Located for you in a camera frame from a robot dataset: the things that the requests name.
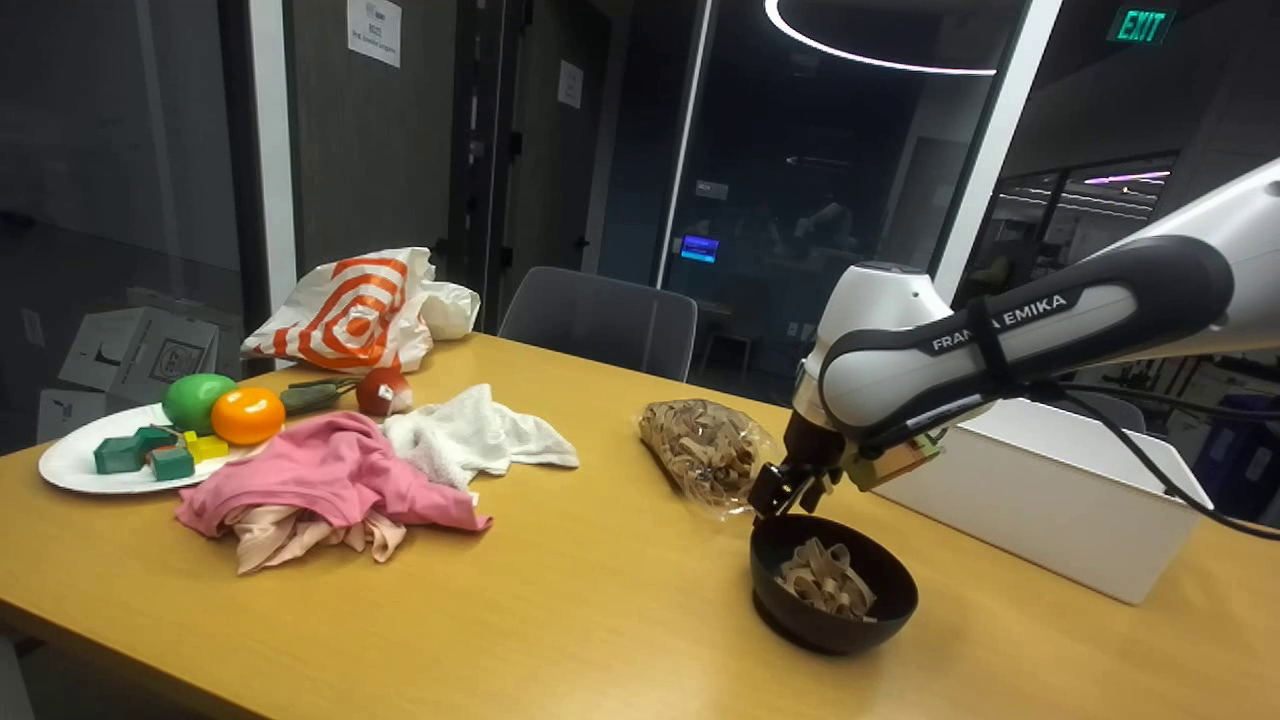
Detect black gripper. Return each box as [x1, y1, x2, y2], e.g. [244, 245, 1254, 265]
[744, 409, 854, 525]

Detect tan rubber bands pile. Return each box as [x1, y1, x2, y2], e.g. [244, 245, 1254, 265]
[771, 537, 885, 622]

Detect brown snack bag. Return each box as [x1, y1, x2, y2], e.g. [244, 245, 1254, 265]
[635, 395, 780, 518]

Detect black bowl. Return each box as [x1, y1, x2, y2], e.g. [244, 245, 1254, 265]
[748, 512, 925, 660]

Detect white plastic storage bin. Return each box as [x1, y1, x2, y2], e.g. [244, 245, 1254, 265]
[873, 395, 1216, 607]

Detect grey office chair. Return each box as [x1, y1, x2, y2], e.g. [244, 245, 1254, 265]
[494, 261, 703, 383]

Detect blue lit screen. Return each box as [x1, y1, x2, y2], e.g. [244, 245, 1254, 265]
[671, 233, 723, 267]

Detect white cloth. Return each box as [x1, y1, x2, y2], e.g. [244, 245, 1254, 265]
[378, 378, 584, 496]

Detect red toy apple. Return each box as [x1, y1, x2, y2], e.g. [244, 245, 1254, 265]
[351, 366, 414, 421]

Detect pink cloth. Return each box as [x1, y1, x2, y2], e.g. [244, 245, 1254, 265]
[176, 409, 494, 575]

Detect small paper door notice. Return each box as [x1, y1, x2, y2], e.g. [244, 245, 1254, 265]
[550, 57, 587, 114]

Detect dark green toy cucumber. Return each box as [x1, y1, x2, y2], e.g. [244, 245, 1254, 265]
[274, 376, 359, 421]

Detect orange toy fruit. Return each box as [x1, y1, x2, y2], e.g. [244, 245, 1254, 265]
[206, 383, 288, 453]

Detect yellow toy block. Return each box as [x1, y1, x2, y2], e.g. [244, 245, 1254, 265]
[179, 428, 236, 467]

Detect green exit sign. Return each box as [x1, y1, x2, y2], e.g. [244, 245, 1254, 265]
[1102, 2, 1178, 49]

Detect green toy fruit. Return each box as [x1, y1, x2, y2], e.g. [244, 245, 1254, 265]
[158, 372, 240, 436]

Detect green toy block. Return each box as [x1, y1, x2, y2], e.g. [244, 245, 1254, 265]
[90, 433, 153, 479]
[131, 421, 182, 454]
[143, 445, 199, 484]

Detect stacked cardboard boxes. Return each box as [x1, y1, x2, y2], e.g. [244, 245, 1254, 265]
[37, 302, 223, 445]

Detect white plate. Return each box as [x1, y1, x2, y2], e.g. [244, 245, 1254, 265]
[37, 400, 259, 499]

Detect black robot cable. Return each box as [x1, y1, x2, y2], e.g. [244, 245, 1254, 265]
[1033, 383, 1280, 544]

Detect ring ceiling light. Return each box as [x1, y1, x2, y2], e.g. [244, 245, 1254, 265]
[761, 0, 1006, 84]

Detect white paper wall notice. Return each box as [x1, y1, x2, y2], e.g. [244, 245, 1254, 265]
[345, 0, 409, 72]

